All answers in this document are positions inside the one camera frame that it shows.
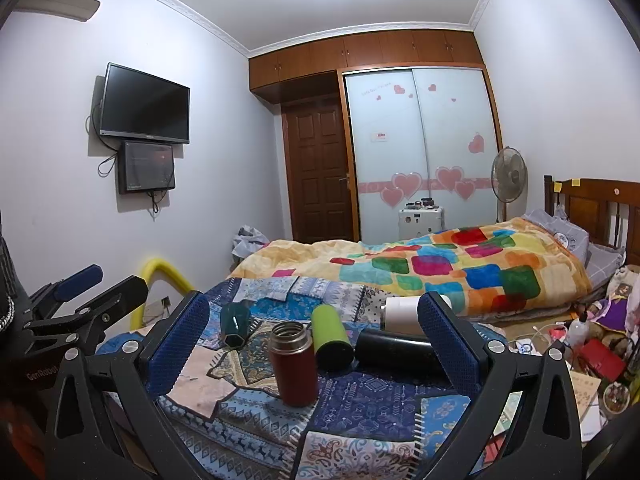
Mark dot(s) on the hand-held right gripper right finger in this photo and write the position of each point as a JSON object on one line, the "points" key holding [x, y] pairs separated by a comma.
{"points": [[446, 345]]}

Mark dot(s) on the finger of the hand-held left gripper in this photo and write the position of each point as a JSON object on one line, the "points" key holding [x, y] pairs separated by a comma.
{"points": [[80, 280], [117, 294]]}

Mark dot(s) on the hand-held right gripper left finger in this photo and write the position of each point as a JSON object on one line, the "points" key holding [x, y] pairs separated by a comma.
{"points": [[179, 347]]}

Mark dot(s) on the black cup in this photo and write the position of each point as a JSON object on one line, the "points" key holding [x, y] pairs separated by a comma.
{"points": [[395, 352]]}

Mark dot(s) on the white cup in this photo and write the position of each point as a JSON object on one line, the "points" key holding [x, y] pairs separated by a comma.
{"points": [[402, 314]]}

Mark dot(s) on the green cup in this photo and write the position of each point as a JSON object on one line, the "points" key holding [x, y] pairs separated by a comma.
{"points": [[331, 337]]}

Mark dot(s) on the red thermos cup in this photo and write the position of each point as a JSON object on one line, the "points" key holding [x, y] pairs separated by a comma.
{"points": [[294, 365]]}

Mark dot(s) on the yellow foam tube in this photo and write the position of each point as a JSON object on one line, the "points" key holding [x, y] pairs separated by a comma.
{"points": [[165, 272]]}

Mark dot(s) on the colourful checked blanket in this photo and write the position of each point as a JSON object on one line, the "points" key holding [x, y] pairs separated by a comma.
{"points": [[450, 265]]}

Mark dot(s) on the blue patchwork blanket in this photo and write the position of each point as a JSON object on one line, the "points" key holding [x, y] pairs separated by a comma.
{"points": [[350, 410]]}

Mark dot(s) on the grey clothes pile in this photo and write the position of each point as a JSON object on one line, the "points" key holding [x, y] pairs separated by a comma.
{"points": [[249, 242]]}

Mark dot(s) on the clear plastic bottle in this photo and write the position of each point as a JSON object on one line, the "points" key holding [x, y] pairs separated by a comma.
{"points": [[580, 332]]}

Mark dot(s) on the beige printed paper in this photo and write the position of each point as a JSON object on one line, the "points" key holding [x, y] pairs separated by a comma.
{"points": [[586, 394]]}

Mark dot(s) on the red box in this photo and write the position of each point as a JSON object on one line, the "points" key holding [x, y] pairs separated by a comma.
{"points": [[601, 359]]}

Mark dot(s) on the grey printed pillow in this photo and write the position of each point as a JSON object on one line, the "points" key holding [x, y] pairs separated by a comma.
{"points": [[562, 232]]}

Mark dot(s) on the grey checked pillow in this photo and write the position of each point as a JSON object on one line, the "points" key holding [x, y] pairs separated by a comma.
{"points": [[605, 262]]}

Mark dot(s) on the purple cloth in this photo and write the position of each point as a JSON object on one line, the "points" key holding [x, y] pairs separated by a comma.
{"points": [[625, 312]]}

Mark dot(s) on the standing fan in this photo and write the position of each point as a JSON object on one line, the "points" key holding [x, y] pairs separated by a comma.
{"points": [[509, 172]]}

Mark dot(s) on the wooden bed headboard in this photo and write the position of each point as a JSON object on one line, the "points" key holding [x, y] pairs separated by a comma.
{"points": [[597, 210]]}

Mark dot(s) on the white wardrobe with pink hearts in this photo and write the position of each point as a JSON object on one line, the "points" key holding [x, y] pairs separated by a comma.
{"points": [[425, 140]]}

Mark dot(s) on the brown wooden door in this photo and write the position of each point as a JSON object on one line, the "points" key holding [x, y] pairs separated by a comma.
{"points": [[320, 170]]}

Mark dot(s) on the brown overhead cabinet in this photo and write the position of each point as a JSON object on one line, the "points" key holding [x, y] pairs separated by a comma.
{"points": [[360, 52]]}

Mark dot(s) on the small black wall monitor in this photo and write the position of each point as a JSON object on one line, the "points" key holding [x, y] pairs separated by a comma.
{"points": [[147, 166]]}

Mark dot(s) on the black wall television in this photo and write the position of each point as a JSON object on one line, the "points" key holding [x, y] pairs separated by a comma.
{"points": [[145, 105]]}

